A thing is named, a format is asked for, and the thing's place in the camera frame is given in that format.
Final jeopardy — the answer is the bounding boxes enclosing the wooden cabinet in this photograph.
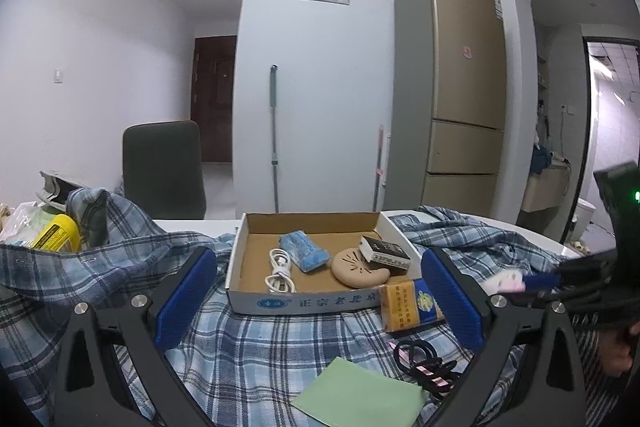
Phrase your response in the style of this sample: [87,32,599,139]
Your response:
[520,162,572,212]

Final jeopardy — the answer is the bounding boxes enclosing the green paper sheet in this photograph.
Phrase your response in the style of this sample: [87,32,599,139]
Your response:
[290,357,431,419]

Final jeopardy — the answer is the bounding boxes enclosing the black scissors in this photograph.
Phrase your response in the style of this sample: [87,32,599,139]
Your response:
[392,341,463,395]

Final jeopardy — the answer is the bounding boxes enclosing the blue plaid shirt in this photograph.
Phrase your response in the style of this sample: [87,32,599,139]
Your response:
[0,187,606,427]

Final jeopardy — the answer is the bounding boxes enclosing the pink broom handle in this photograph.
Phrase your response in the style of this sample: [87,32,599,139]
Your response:
[372,124,391,212]

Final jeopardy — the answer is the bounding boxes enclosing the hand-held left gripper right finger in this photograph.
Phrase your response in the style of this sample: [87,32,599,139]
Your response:
[421,247,587,427]

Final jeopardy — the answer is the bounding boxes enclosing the gold and blue cigarette pack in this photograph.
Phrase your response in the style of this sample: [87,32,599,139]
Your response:
[377,279,446,334]

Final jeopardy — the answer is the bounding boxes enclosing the gold refrigerator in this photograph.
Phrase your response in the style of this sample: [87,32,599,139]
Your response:
[382,0,508,210]

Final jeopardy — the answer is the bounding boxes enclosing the grey mop handle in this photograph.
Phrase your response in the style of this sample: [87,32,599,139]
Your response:
[270,64,281,214]

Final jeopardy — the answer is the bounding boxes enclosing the blue face mask pack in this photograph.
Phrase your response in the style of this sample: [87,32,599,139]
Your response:
[278,232,331,272]

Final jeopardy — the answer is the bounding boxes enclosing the shallow cardboard box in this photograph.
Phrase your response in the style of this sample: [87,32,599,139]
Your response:
[225,211,426,315]

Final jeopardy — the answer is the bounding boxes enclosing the pink plush toy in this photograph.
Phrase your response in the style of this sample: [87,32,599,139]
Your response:
[487,269,528,294]

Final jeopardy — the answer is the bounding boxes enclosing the dark wooden door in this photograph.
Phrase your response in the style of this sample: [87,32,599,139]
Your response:
[191,36,238,164]

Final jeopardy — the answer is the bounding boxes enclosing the tan round wooden object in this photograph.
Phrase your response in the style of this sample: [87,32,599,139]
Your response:
[331,247,393,290]

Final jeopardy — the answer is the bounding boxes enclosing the white cable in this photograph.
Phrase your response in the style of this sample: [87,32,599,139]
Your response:
[264,247,297,294]

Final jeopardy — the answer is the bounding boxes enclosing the yellow bottle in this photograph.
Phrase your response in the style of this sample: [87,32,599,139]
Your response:
[30,214,81,253]

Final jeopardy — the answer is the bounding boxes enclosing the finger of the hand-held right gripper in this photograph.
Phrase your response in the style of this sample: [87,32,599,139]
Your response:
[530,282,608,325]
[522,251,616,290]

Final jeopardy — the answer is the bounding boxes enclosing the open grey cardboard box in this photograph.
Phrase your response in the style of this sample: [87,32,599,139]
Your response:
[39,171,93,210]

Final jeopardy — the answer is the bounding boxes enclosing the person's right hand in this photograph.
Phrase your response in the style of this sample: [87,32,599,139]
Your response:
[597,327,640,378]

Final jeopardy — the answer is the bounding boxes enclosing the black and white small box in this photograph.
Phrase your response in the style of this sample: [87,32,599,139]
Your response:
[359,235,412,270]

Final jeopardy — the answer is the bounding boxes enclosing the blue cloth bundle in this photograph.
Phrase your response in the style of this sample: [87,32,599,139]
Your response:
[531,146,551,175]

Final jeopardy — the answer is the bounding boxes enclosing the clear plastic bag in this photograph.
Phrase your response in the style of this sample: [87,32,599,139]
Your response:
[0,202,51,243]

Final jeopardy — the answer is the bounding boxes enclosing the dark grey chair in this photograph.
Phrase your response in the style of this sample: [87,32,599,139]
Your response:
[122,121,207,220]

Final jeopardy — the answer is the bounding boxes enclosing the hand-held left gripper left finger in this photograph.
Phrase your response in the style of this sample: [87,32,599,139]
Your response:
[52,247,219,427]

